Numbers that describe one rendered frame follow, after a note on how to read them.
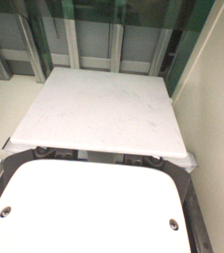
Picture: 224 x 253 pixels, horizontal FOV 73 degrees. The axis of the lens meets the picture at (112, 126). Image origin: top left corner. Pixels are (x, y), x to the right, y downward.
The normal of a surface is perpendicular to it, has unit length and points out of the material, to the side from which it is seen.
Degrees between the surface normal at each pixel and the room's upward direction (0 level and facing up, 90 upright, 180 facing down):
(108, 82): 0
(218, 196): 90
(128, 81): 0
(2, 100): 0
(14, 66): 90
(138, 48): 90
